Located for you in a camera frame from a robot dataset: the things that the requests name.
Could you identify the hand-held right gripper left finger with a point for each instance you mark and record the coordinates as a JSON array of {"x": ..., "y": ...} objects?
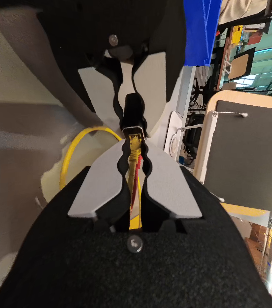
[{"x": 102, "y": 187}]

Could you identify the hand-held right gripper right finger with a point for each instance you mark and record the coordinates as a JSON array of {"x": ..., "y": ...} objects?
[{"x": 172, "y": 187}]

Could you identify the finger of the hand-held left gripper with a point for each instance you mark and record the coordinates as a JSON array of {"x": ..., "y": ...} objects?
[
  {"x": 152, "y": 84},
  {"x": 97, "y": 91}
]

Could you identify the black ethernet splitter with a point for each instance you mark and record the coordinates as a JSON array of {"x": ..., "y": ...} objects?
[{"x": 133, "y": 113}]

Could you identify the blue plastic bin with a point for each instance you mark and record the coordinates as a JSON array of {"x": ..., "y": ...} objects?
[{"x": 198, "y": 36}]

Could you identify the white tablet stand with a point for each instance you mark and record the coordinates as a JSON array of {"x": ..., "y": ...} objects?
[{"x": 174, "y": 134}]

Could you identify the black wood-framed board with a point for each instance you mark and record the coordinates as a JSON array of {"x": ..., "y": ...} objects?
[{"x": 246, "y": 156}]

